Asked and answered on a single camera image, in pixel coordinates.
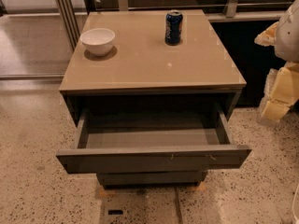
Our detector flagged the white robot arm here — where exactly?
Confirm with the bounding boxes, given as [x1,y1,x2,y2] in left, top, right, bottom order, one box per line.
[254,0,299,125]

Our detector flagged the grey drawer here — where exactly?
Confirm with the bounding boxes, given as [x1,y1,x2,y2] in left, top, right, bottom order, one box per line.
[96,171,207,186]
[56,109,250,174]

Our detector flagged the blue soda can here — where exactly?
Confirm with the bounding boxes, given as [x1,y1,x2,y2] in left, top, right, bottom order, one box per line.
[164,9,183,46]

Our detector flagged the metal railing frame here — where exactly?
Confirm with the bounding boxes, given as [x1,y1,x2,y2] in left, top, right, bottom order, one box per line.
[50,0,299,51]

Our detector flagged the white cable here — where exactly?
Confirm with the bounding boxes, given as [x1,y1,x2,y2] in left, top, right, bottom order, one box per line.
[291,184,299,224]

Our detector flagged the grey bottom drawer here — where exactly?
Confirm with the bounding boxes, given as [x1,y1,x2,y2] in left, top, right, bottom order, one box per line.
[96,171,207,186]

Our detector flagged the grey drawer cabinet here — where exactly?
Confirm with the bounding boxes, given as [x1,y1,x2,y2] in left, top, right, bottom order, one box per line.
[58,9,248,190]

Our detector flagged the grey top drawer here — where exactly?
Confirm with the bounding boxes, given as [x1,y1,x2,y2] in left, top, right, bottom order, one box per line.
[56,109,250,174]

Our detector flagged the white ceramic bowl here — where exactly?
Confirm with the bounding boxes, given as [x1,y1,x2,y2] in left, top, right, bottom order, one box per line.
[80,28,115,56]

